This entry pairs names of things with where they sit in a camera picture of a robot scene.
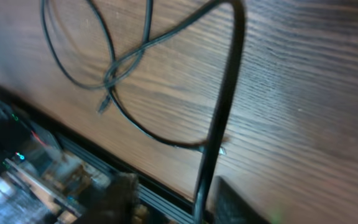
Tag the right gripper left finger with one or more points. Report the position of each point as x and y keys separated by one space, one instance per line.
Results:
x=118 y=204

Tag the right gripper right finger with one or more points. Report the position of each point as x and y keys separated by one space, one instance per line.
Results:
x=231 y=208

